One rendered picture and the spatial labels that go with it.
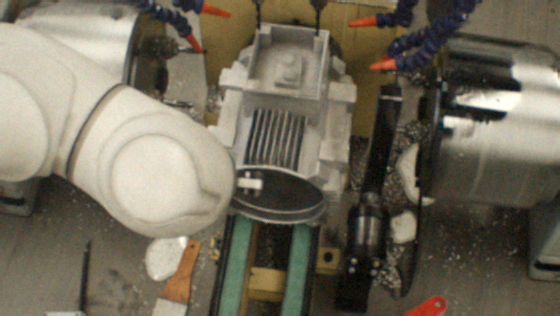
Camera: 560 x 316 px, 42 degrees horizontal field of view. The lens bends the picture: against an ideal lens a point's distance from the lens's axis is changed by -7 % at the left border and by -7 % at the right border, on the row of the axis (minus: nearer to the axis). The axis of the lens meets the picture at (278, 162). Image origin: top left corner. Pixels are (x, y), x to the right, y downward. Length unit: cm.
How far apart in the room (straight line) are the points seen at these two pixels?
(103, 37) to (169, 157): 51
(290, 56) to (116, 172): 52
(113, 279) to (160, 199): 71
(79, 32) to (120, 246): 40
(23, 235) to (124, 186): 78
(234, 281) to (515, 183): 43
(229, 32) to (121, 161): 64
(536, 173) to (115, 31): 61
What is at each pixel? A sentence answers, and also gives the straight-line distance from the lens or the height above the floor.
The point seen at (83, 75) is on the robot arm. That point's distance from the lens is 68.
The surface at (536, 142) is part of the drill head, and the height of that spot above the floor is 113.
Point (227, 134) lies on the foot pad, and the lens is 108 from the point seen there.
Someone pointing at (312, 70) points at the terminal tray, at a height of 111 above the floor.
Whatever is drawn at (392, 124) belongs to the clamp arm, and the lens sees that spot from 94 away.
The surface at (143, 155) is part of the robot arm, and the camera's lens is 60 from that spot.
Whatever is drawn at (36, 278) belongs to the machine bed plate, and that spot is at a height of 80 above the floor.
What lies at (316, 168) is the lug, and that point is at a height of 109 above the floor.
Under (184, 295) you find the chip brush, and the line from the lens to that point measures 126.
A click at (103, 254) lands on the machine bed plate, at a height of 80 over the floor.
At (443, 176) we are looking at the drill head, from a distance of 107.
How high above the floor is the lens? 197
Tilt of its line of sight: 59 degrees down
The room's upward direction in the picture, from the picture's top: straight up
